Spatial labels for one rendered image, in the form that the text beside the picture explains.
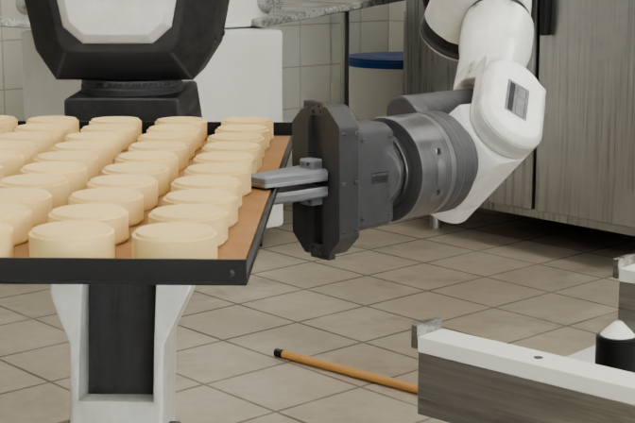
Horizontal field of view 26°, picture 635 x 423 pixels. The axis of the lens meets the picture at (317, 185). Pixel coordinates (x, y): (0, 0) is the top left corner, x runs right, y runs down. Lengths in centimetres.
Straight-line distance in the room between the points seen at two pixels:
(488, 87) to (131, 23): 47
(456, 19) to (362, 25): 552
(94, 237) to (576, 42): 438
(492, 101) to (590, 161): 393
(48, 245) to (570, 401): 37
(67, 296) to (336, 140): 57
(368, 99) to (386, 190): 526
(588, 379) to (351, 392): 280
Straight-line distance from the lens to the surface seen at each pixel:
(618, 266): 125
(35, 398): 375
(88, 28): 153
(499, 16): 135
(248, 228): 91
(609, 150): 507
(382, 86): 633
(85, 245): 80
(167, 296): 154
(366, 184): 110
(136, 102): 155
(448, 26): 142
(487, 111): 119
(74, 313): 155
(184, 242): 79
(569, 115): 516
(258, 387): 377
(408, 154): 113
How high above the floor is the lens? 118
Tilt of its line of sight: 10 degrees down
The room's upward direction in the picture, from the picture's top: straight up
